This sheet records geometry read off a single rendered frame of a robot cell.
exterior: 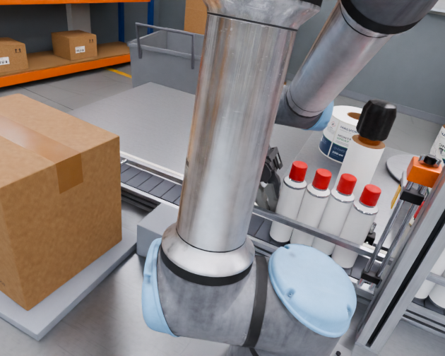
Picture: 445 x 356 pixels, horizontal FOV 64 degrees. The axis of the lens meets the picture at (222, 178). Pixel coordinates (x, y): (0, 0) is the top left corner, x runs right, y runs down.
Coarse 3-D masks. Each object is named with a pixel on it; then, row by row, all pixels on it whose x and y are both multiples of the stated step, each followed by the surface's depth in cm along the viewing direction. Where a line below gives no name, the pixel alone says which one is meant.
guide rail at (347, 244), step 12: (120, 156) 92; (144, 168) 90; (156, 168) 89; (180, 180) 87; (264, 216) 81; (276, 216) 79; (300, 228) 78; (312, 228) 77; (336, 240) 75; (360, 252) 74; (372, 252) 73; (432, 276) 69
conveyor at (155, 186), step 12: (132, 168) 103; (132, 180) 98; (144, 180) 99; (156, 180) 100; (168, 180) 100; (156, 192) 95; (168, 192) 96; (180, 192) 96; (252, 216) 91; (252, 228) 87; (264, 228) 88; (264, 240) 84; (360, 264) 82; (360, 276) 78; (420, 300) 75; (444, 312) 73
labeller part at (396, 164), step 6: (396, 156) 132; (402, 156) 133; (408, 156) 134; (390, 162) 127; (396, 162) 128; (402, 162) 128; (408, 162) 129; (390, 168) 123; (396, 168) 124; (402, 168) 124; (396, 174) 120; (414, 186) 114
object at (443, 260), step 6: (444, 252) 68; (444, 258) 68; (438, 264) 69; (444, 264) 69; (432, 270) 70; (438, 270) 70; (444, 270) 71; (426, 282) 72; (432, 282) 72; (420, 288) 73; (426, 288) 73; (432, 288) 74; (420, 294) 74; (426, 294) 74
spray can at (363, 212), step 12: (372, 192) 70; (360, 204) 72; (372, 204) 71; (348, 216) 75; (360, 216) 72; (372, 216) 72; (348, 228) 75; (360, 228) 73; (348, 240) 76; (360, 240) 75; (336, 252) 79; (348, 252) 77; (348, 264) 79
